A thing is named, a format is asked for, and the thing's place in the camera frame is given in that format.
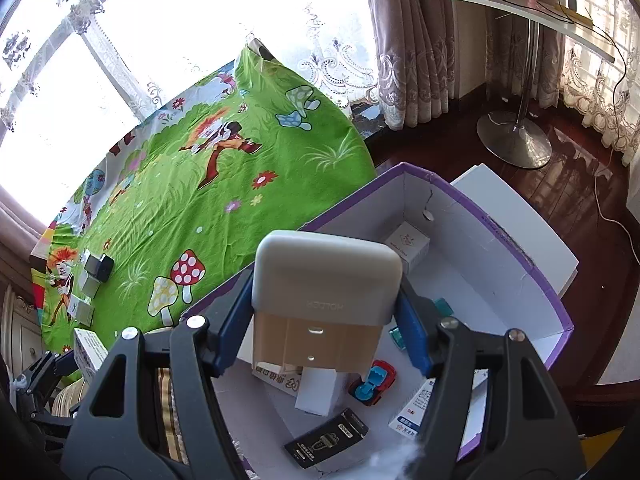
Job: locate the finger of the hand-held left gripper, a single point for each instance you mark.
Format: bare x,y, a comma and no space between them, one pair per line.
50,365
55,416

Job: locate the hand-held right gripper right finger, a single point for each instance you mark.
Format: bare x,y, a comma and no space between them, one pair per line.
415,330

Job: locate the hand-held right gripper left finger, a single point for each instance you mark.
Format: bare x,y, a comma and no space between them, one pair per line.
232,320

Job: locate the teal box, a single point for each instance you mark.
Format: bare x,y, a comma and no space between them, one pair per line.
396,337

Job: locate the white carton with grey print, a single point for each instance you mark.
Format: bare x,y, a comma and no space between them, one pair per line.
90,355

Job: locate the pile of small white boxes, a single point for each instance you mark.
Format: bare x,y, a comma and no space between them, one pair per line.
82,307

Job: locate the red toy car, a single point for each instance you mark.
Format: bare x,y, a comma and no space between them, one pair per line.
372,385

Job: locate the white box with brown print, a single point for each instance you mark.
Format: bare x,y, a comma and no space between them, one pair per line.
277,382

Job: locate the white medicine box blue label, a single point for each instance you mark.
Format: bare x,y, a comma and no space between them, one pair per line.
410,412

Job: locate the white box with heart logo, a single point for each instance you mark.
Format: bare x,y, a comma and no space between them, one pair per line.
407,245

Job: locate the purple cardboard box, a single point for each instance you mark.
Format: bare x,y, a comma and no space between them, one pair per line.
490,280

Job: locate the grey and beige box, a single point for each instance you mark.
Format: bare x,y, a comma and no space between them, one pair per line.
325,280

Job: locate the long plain white box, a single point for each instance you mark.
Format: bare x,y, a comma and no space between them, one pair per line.
317,392

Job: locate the black product box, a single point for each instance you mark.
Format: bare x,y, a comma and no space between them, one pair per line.
325,440

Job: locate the white nightstand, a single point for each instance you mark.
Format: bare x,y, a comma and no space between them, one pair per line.
17,315

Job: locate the striped cushion with tassels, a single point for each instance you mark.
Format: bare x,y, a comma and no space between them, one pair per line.
164,390

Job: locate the dark blue box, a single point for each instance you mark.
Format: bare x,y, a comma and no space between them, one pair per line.
104,267

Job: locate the green cartoon printed bed sheet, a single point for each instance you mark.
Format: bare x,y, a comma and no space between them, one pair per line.
200,200

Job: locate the pink curtain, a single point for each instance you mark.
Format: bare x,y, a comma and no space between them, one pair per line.
410,35
15,220

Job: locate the sheer white lace curtain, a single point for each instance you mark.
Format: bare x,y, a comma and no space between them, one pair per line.
325,65

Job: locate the beige lace curtain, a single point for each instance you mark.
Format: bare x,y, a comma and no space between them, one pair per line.
600,95

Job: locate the white curved desk top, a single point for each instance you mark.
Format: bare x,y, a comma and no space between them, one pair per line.
500,2

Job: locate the yellow flat object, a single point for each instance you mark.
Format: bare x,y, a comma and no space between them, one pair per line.
580,19

